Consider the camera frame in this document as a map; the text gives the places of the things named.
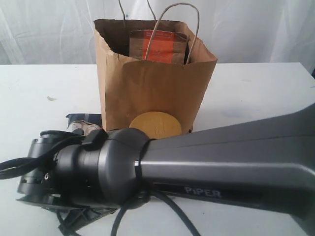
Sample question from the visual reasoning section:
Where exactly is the nut jar with yellow lid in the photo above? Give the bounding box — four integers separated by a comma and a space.
129, 112, 182, 139

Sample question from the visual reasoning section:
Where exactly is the large brown paper bag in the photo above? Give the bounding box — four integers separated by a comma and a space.
93, 0, 218, 135

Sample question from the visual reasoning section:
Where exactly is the brown pouch with orange label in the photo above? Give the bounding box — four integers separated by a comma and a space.
129, 29, 188, 64

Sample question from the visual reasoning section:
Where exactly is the white backdrop curtain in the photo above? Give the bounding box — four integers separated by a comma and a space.
0, 0, 315, 71

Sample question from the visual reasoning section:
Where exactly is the dark noodle packet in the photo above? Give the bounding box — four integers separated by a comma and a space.
66, 113, 102, 136

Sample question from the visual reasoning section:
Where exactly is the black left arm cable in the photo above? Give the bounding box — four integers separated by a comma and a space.
0, 132, 86, 181

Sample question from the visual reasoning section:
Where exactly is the white paper scrap on table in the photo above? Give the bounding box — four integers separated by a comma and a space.
47, 96, 56, 101

